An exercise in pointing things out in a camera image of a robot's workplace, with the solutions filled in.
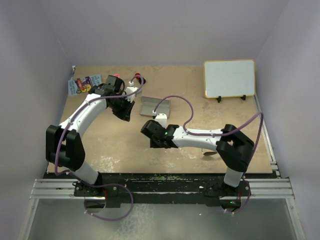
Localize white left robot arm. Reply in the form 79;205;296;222
45;75;141;196

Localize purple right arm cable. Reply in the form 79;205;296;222
153;94;265;216

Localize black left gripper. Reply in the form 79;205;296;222
108;95;135;122

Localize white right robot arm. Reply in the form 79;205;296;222
140;119;256;196

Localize pink glasses case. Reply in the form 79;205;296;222
139;95;172;118

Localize gold aviator sunglasses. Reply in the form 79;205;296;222
201;148;217;157

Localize red and black bottle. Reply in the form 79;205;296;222
134;72;146;85

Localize small whiteboard wooden frame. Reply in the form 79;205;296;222
203;59;256;99

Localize aluminium frame rail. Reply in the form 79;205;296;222
29;177;78;201

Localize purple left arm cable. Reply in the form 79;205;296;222
53;74;146;222

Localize blue illustrated booklet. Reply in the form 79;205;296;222
67;74;102;96

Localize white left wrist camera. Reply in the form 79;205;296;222
124;81;139;103

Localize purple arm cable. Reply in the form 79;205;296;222
153;94;265;216
53;74;146;222

